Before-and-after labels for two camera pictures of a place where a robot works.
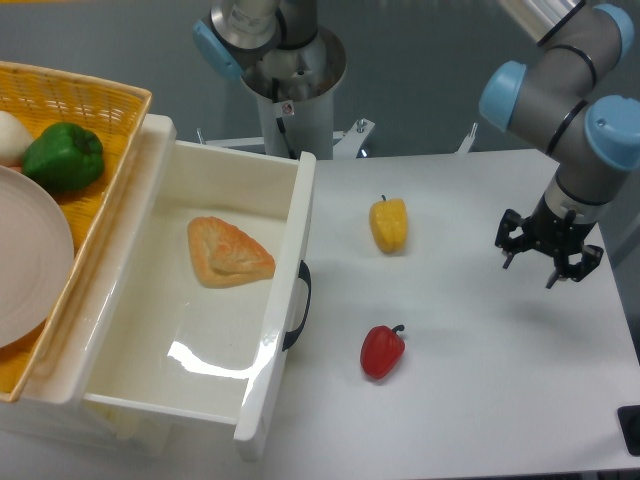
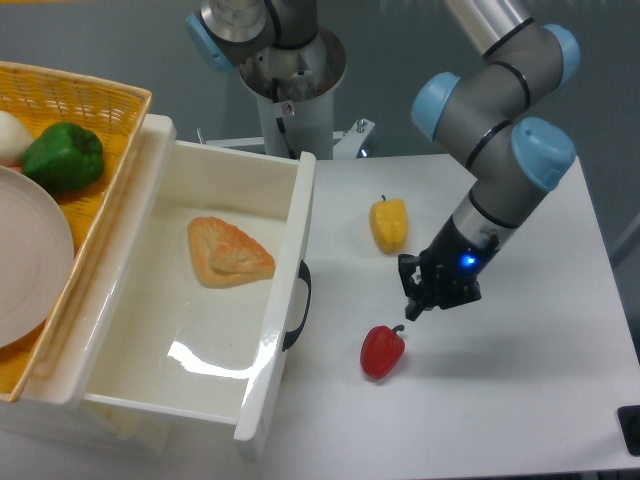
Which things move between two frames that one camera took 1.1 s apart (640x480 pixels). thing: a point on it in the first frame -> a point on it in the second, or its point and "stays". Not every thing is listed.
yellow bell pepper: x=389 y=222 stays
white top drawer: x=188 y=297 stays
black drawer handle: x=305 y=275 stays
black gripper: x=556 y=232 -> x=450 y=269
